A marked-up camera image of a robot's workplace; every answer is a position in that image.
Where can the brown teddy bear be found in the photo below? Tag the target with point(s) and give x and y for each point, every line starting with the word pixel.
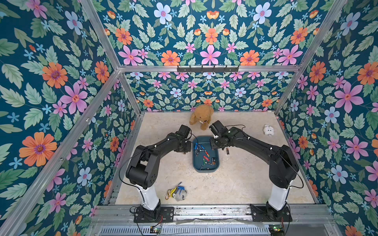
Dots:
pixel 202 114

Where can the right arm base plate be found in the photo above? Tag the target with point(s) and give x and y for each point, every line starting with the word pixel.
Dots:
pixel 267 213

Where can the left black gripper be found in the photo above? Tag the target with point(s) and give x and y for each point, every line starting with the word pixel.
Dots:
pixel 188 147

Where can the black wall hook rail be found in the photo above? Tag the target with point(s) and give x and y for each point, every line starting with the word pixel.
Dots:
pixel 202 69

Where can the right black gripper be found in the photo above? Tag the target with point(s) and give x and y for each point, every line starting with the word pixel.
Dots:
pixel 218 143

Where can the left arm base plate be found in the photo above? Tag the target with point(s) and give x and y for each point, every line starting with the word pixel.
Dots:
pixel 160 214

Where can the teal plastic storage tray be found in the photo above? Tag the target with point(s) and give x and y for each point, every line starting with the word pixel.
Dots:
pixel 205 158

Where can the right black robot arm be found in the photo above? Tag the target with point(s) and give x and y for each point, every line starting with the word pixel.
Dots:
pixel 283 167

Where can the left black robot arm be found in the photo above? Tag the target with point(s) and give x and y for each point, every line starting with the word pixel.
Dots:
pixel 142 170

